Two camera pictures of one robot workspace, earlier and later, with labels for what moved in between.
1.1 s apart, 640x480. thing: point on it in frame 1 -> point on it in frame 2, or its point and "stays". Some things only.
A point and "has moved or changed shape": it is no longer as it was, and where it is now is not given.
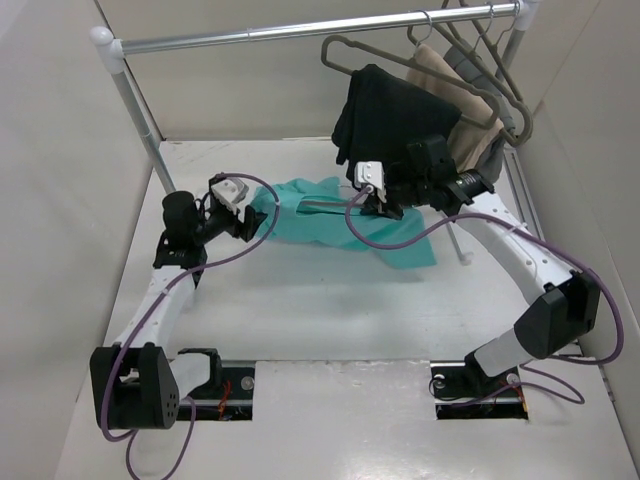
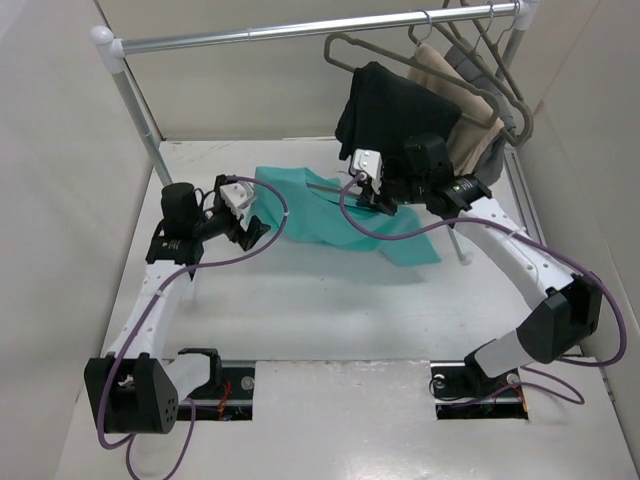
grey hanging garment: (490, 160) stays
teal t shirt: (313, 211) has moved or changed shape
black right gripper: (374, 205) stays
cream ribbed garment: (480, 120) stays
